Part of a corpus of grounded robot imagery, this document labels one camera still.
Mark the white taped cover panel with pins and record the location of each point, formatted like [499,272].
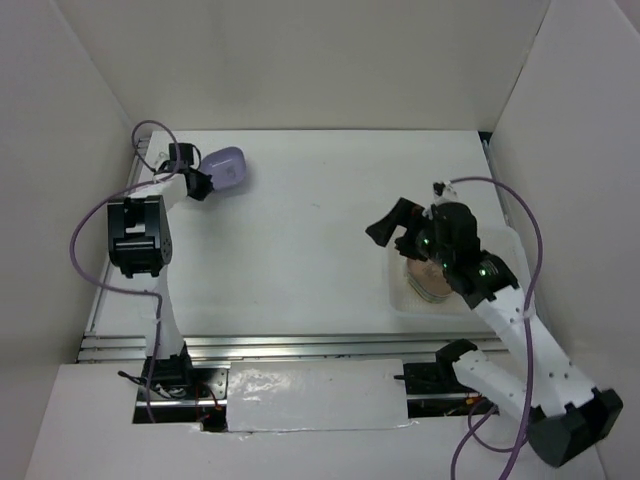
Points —
[336,395]

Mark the purple plate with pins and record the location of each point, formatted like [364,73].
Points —
[225,168]
[425,295]

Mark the brown plate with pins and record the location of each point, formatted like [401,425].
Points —
[428,277]

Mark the aluminium table rail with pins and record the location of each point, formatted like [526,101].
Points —
[96,349]

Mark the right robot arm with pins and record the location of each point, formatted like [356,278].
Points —
[565,412]

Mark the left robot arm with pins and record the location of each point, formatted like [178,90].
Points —
[141,247]

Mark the clear plastic bin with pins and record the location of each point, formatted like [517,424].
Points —
[406,303]

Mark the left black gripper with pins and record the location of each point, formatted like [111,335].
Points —
[206,188]

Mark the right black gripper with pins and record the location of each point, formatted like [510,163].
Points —
[405,213]

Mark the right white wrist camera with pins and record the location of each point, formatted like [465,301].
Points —
[444,192]

